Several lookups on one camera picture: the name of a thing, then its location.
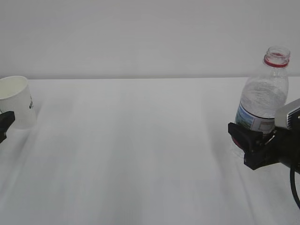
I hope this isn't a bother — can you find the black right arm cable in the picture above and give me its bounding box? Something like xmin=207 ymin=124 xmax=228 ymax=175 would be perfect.
xmin=289 ymin=164 xmax=300 ymax=210

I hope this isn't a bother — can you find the clear water bottle red label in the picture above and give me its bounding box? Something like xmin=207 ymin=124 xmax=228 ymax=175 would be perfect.
xmin=234 ymin=46 xmax=291 ymax=135

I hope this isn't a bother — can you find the white paper cup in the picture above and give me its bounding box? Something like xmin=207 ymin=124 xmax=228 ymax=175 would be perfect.
xmin=0 ymin=76 xmax=37 ymax=129

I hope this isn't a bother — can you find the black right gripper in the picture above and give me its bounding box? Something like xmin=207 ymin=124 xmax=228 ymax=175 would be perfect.
xmin=228 ymin=122 xmax=300 ymax=170

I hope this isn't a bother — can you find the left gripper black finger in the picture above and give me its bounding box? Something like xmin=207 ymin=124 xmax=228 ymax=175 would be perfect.
xmin=0 ymin=111 xmax=15 ymax=143

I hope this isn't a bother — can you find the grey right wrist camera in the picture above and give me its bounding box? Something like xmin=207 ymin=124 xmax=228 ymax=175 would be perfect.
xmin=275 ymin=99 xmax=300 ymax=130

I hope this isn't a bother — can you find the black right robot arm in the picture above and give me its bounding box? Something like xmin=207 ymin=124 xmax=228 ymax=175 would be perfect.
xmin=228 ymin=122 xmax=300 ymax=173

